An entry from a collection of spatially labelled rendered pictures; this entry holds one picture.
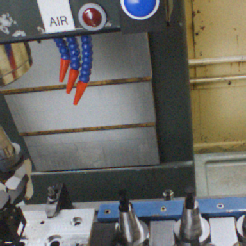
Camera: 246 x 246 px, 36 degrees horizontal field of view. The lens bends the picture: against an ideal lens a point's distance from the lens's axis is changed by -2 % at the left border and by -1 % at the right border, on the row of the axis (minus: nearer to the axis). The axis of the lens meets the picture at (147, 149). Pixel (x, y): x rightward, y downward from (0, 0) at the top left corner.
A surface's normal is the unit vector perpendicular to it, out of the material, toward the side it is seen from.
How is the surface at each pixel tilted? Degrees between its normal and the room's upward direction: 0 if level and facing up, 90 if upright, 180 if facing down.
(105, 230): 0
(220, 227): 0
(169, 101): 90
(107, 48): 90
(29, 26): 90
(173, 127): 90
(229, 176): 0
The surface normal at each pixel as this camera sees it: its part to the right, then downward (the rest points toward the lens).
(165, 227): -0.12, -0.78
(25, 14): -0.04, 0.62
